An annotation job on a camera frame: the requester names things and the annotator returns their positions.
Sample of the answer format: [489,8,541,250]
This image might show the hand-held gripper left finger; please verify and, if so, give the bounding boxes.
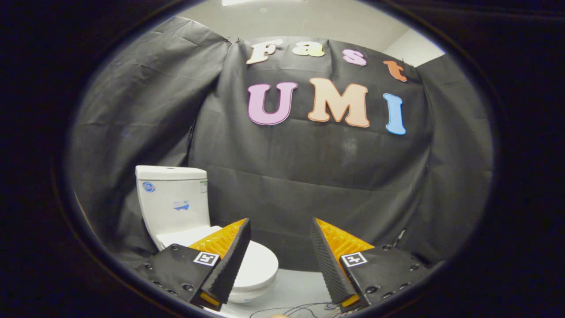
[135,218,252,312]

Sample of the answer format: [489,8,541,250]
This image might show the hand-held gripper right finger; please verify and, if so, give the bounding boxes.
[310,217,442,313]

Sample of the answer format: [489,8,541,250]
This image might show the white toilet lid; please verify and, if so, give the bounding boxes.
[157,225,279,292]

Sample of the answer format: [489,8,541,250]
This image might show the white toilet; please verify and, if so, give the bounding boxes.
[135,165,279,304]

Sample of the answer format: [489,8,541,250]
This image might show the black backdrop cloth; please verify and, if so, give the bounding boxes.
[71,17,494,272]

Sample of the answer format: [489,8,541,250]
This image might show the ceiling light panel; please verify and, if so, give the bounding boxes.
[221,0,305,6]

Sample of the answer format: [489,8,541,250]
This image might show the tangled floor cables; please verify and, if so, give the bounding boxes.
[249,302,354,318]

